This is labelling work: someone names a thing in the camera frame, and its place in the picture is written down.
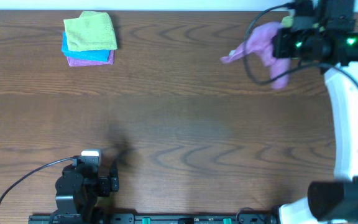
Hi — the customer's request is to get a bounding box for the folded purple cloth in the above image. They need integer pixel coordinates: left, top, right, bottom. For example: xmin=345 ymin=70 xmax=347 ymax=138
xmin=67 ymin=50 xmax=114 ymax=67

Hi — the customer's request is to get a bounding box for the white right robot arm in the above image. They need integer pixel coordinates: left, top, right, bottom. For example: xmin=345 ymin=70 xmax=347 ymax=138
xmin=273 ymin=28 xmax=358 ymax=223

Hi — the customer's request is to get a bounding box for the crumpled lime green cloth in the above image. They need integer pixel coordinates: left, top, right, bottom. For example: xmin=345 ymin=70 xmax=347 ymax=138
xmin=281 ymin=16 xmax=294 ymax=28

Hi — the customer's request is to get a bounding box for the purple microfiber cloth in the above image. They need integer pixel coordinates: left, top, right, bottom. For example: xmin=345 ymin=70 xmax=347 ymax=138
xmin=220 ymin=22 xmax=290 ymax=90

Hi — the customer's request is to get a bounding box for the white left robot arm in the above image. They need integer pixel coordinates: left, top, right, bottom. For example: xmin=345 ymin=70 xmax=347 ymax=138
xmin=55 ymin=156 xmax=119 ymax=220

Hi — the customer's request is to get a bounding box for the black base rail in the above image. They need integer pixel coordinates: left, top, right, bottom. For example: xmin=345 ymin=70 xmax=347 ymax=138
xmin=28 ymin=212 xmax=281 ymax=224

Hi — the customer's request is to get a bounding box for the folded blue cloth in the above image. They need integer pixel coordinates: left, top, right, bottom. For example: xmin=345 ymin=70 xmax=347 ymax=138
xmin=61 ymin=32 xmax=111 ymax=63

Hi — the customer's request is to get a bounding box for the folded lime green cloth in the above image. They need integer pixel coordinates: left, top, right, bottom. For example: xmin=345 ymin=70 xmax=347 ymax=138
xmin=63 ymin=11 xmax=118 ymax=52

